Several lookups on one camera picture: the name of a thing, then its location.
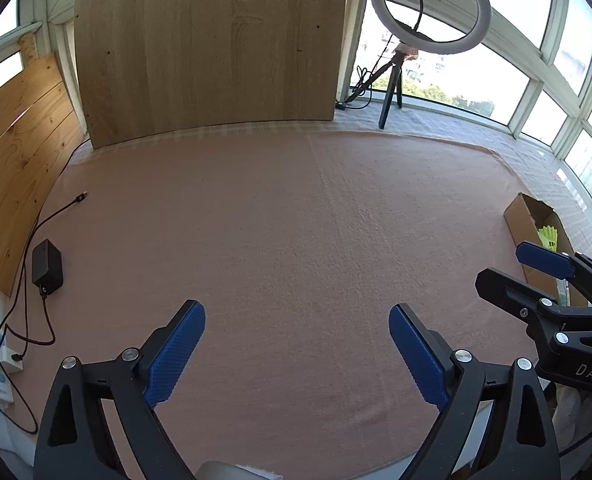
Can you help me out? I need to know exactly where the white window frame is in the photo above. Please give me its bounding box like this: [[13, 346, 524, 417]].
[[0, 0, 592, 201]]

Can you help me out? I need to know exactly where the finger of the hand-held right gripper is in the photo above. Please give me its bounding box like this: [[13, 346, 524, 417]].
[[475, 267, 592, 341], [516, 241, 592, 306]]

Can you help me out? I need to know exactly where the black power brick with cable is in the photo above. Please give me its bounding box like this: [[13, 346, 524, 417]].
[[0, 191, 89, 361]]

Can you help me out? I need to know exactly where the white textured cloth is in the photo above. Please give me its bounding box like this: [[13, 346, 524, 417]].
[[551, 385, 592, 480]]

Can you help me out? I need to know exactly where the white ring light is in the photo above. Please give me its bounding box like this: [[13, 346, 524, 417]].
[[369, 0, 492, 56]]

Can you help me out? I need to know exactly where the pine plank panel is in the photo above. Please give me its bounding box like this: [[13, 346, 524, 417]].
[[0, 30, 87, 297]]

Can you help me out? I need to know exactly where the pink blanket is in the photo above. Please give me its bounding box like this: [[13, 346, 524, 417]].
[[13, 130, 552, 480]]

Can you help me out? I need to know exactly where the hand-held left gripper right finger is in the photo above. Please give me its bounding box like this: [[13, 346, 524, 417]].
[[388, 303, 562, 480]]

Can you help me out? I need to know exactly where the light oak board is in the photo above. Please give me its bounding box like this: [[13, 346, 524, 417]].
[[74, 0, 349, 151]]

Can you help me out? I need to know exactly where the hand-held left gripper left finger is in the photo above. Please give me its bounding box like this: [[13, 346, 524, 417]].
[[33, 300, 207, 480]]

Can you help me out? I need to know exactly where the brown cardboard box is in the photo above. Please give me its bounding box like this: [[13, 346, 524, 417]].
[[503, 192, 592, 308]]

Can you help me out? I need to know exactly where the black power adapter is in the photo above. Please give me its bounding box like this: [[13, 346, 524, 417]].
[[31, 239, 64, 295]]

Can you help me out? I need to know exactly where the grey white cloth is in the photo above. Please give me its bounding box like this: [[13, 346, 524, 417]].
[[196, 461, 287, 480]]

